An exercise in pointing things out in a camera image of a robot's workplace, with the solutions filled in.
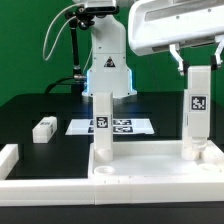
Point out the white front fence bar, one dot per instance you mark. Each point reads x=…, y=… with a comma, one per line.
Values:
x=111, y=191

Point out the white fence bar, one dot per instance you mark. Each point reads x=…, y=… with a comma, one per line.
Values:
x=111, y=191
x=9, y=156

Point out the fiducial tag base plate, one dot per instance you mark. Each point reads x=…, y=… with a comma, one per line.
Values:
x=120, y=127

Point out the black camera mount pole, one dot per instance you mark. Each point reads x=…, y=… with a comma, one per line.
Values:
x=78, y=85

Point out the white left fence bar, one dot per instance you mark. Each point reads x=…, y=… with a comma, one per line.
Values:
x=9, y=156

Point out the white desk top tray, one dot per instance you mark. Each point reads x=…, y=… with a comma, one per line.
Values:
x=158, y=159

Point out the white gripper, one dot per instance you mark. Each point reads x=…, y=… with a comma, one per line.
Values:
x=160, y=25

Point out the black camera on pole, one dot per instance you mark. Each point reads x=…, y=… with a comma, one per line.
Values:
x=100, y=6

